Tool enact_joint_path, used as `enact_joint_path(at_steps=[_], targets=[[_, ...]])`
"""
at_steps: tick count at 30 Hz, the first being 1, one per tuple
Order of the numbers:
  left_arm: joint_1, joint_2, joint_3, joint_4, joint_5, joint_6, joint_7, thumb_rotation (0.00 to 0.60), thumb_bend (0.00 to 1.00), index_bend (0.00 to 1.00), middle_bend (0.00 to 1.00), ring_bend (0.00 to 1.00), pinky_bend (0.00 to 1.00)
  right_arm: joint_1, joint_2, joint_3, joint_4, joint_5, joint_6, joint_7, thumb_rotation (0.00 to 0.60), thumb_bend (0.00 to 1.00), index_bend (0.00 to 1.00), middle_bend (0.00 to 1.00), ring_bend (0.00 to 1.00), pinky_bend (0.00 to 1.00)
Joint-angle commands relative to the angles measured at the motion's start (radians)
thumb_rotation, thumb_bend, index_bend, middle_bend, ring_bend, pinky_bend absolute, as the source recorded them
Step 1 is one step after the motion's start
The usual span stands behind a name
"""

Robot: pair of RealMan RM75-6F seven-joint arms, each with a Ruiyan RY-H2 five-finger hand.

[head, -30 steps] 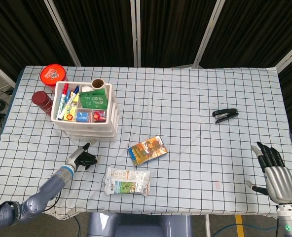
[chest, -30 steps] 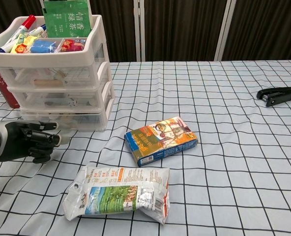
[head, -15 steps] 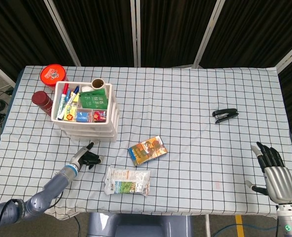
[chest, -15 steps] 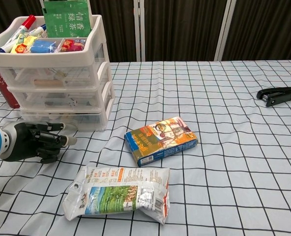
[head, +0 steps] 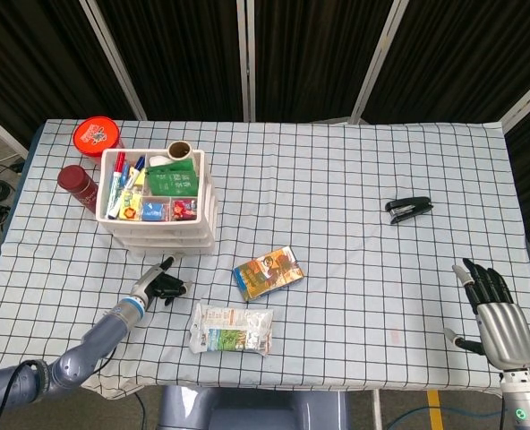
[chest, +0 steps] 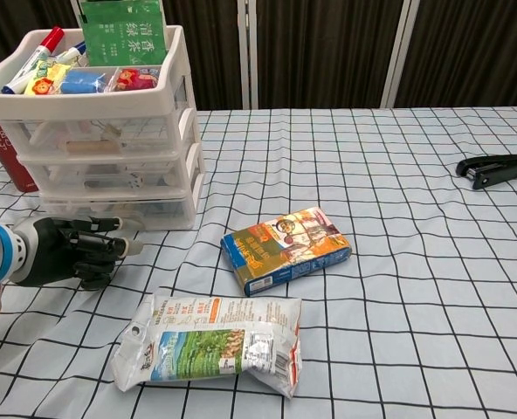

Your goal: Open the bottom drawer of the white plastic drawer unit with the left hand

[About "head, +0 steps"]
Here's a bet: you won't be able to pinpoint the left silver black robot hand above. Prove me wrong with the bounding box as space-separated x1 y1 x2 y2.
130 254 193 308

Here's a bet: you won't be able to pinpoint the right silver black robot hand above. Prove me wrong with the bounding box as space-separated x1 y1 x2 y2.
443 258 530 373

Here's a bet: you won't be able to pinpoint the clear plastic drawer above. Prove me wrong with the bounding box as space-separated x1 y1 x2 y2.
130 244 216 257

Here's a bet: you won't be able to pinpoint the white plastic organizer tray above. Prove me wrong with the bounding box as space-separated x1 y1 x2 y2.
95 147 219 257

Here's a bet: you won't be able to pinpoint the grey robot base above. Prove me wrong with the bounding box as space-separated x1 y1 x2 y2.
157 385 351 430

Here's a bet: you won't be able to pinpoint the blue small pack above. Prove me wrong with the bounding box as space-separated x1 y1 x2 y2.
141 201 168 222

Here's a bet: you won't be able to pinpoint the yellow cartoon eraser pack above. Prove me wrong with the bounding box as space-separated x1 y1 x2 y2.
117 190 144 220

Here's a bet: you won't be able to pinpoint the red cartoon small pack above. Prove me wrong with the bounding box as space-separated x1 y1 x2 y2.
171 199 198 220

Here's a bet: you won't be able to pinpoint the white snack bag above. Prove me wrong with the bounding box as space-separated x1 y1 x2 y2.
188 303 275 357

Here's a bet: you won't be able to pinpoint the red capped whiteboard marker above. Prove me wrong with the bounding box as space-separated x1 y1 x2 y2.
107 151 127 219

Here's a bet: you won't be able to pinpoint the green tea packets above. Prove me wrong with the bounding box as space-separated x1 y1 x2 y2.
144 160 200 197

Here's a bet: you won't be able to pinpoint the yellow floor tape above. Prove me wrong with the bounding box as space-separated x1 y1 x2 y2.
427 389 441 430

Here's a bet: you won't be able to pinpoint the blue capped whiteboard marker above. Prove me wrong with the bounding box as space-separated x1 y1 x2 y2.
127 155 148 188

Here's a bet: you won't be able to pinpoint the colourful printed paper pack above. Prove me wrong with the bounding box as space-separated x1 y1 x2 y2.
232 245 306 303

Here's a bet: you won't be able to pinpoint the dark red cylindrical canister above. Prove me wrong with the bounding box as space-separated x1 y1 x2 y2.
56 164 100 211

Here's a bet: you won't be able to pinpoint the tape roll with brown core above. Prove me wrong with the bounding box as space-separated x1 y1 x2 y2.
167 140 194 162

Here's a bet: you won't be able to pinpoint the red round lidded container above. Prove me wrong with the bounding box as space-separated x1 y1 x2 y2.
72 116 126 166

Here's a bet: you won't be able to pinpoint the black stapler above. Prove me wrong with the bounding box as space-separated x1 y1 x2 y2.
384 196 434 226

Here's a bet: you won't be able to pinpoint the blue checked tablecloth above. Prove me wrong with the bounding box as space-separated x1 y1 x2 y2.
0 116 530 400

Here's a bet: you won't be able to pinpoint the black folding screen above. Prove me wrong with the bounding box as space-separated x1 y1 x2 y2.
0 0 530 252

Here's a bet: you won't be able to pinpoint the blue floor cable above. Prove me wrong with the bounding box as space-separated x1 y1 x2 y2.
380 405 503 430

